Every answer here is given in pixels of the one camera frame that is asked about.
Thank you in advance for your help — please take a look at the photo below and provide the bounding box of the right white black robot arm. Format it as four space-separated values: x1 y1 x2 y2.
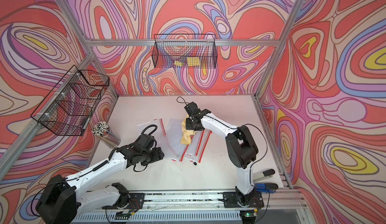
185 102 258 206

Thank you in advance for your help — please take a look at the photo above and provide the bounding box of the clear mesh document bag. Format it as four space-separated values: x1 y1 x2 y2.
164 118 188 162
137 118 166 147
184 130 206 166
196 129 212 163

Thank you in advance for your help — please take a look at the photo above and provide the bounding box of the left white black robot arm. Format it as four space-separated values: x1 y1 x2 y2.
35 133 164 224

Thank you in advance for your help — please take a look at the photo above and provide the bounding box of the yellow sticky note pad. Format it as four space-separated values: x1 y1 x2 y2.
187 57 201 67

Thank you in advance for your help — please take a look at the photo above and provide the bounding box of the yellow microfiber cloth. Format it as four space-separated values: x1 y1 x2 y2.
181 115 196 145

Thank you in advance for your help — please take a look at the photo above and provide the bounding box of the blue black handled tool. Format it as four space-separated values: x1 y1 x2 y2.
252 169 279 193

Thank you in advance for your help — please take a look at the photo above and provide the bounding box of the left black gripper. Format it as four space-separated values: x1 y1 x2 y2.
141 146 166 166

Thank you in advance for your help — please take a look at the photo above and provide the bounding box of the black wire basket left wall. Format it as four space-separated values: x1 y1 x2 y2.
30 66 110 136

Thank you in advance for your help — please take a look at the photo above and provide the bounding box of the aluminium front rail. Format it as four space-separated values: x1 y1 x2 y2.
61 189 302 213

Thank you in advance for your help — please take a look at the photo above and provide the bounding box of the black wire basket wall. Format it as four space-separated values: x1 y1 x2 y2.
151 33 218 69
30 66 110 136

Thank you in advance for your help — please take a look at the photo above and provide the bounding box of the black wire basket back wall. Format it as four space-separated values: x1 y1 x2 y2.
151 33 218 69

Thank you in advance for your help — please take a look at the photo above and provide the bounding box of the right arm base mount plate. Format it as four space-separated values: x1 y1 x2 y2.
219 191 265 209

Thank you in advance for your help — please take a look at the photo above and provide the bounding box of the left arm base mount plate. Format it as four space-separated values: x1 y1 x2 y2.
102 192 145 211

